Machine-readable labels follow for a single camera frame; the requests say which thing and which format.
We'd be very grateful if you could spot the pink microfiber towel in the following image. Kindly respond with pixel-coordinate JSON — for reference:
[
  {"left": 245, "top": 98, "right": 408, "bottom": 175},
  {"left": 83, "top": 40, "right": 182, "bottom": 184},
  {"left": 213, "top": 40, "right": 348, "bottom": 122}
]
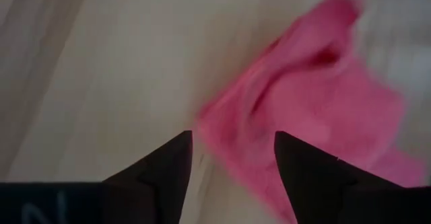
[{"left": 195, "top": 0, "right": 428, "bottom": 224}]

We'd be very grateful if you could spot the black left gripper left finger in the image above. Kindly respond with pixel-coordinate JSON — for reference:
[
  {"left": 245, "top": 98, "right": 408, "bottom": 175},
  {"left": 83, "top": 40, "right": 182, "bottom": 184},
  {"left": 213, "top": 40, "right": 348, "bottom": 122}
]
[{"left": 104, "top": 130, "right": 194, "bottom": 224}]

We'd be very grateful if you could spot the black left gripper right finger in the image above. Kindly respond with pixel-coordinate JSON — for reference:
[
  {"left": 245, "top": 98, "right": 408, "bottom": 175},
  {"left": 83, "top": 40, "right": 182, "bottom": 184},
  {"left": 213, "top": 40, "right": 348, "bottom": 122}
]
[{"left": 274, "top": 130, "right": 403, "bottom": 224}]

